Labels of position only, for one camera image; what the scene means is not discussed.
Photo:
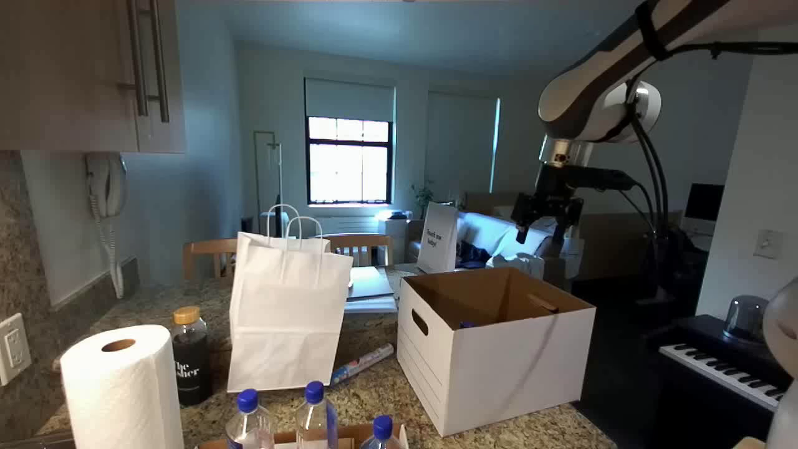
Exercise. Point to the white printed shopping bag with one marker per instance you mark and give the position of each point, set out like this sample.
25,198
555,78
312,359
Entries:
438,241

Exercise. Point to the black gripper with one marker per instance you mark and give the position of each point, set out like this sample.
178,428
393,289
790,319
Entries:
550,206

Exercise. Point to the long blue foil box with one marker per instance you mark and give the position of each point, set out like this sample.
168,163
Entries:
364,363

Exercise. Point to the white double switch plate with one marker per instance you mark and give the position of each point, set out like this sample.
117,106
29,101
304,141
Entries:
12,349

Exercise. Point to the white wall switch plate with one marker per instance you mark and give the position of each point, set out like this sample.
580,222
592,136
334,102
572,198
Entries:
767,243

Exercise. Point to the black piano keyboard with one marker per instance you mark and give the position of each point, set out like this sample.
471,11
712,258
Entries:
713,374

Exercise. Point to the beige wall cabinet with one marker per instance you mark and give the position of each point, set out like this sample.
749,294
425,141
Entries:
59,76

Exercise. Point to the white paper towel roll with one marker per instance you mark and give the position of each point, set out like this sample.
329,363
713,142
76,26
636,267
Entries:
126,390

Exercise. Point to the thin metal floor stand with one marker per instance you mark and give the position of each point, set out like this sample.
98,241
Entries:
277,177

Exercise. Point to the white wall phone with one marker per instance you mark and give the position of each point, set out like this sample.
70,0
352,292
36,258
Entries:
105,189

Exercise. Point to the black monitor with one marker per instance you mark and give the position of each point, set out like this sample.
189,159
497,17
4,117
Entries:
704,203

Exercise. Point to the wooden chair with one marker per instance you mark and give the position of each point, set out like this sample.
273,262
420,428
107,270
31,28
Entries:
358,241
202,247

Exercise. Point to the black framed window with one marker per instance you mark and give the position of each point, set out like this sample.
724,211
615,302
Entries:
350,164

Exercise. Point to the green house plant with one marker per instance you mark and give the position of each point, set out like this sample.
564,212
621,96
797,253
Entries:
421,198

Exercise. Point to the clear bottle blue cap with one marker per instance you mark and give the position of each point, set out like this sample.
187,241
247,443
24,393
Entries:
251,424
318,419
381,434

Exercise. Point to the glass jar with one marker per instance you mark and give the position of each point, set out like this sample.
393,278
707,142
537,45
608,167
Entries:
746,318

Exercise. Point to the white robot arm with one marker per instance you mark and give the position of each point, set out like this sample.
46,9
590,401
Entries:
582,83

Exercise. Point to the white cardboard box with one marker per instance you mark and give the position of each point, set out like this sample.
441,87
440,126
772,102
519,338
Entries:
500,364

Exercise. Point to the white window blind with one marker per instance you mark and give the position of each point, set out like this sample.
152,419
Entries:
350,97

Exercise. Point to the brown cardboard box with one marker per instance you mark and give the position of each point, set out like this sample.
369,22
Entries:
615,244

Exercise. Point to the dark bottle yellow cap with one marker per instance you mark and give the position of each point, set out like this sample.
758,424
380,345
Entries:
192,363

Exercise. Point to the black bag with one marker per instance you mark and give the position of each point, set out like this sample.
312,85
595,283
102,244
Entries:
681,262

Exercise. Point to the white flat board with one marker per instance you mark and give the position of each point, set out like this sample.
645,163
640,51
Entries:
369,287

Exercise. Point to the white paper bag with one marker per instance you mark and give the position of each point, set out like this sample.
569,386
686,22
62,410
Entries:
283,325

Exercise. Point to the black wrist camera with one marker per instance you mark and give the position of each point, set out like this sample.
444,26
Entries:
587,174

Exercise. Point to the white bedding pile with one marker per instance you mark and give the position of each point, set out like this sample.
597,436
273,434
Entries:
490,238

